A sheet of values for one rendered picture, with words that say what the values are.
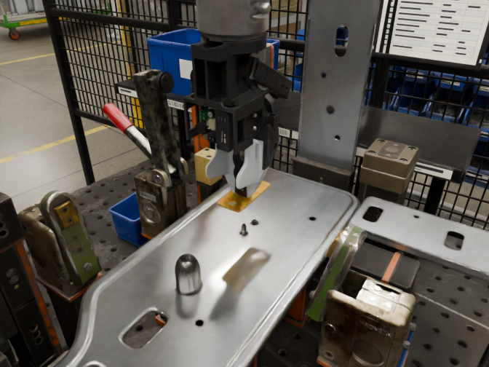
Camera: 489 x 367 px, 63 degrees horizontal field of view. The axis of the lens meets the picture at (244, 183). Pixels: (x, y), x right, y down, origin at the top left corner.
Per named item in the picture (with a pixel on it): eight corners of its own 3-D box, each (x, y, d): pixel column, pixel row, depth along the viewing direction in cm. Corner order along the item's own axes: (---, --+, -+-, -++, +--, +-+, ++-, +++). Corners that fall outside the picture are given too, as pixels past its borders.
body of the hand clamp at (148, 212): (180, 337, 79) (161, 187, 61) (155, 322, 82) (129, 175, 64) (199, 317, 83) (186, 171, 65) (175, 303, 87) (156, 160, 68)
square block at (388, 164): (372, 314, 84) (410, 164, 65) (337, 298, 88) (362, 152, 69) (384, 290, 90) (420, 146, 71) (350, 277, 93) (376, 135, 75)
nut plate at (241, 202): (239, 213, 52) (239, 205, 51) (215, 204, 54) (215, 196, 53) (271, 185, 58) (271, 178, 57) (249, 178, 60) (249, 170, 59)
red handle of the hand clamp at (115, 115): (166, 176, 60) (97, 105, 62) (161, 184, 62) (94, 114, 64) (184, 165, 63) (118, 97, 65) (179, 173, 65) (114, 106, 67)
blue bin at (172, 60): (245, 111, 94) (245, 54, 87) (150, 88, 108) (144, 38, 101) (279, 91, 106) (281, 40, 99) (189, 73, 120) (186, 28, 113)
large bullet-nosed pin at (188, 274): (191, 307, 49) (188, 268, 46) (172, 296, 51) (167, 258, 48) (207, 291, 52) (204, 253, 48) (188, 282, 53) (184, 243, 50)
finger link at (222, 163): (198, 199, 54) (197, 138, 48) (223, 180, 58) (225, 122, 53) (217, 208, 52) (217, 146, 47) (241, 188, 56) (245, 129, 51)
